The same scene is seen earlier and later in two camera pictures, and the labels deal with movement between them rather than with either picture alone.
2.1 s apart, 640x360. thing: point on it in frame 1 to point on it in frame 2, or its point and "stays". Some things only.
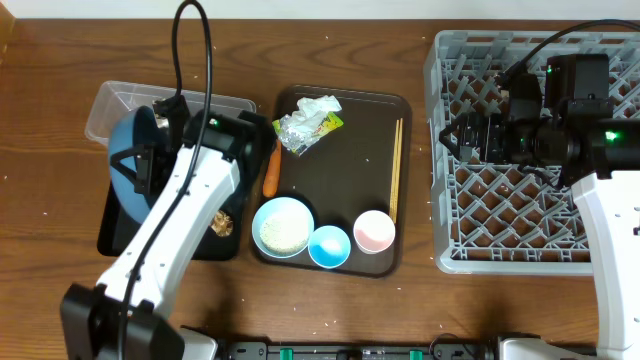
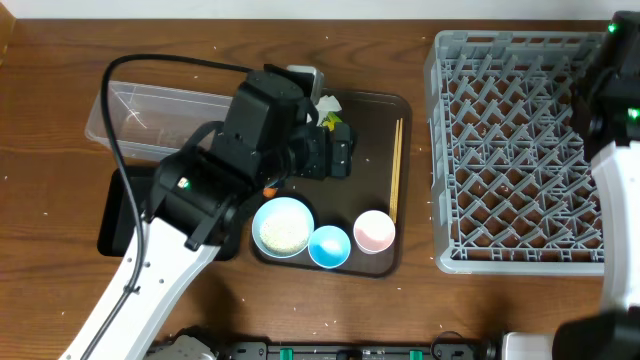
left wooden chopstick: (394, 169) stays
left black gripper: (145, 167) to (340, 157)
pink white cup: (373, 231) stays
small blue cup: (329, 247) stays
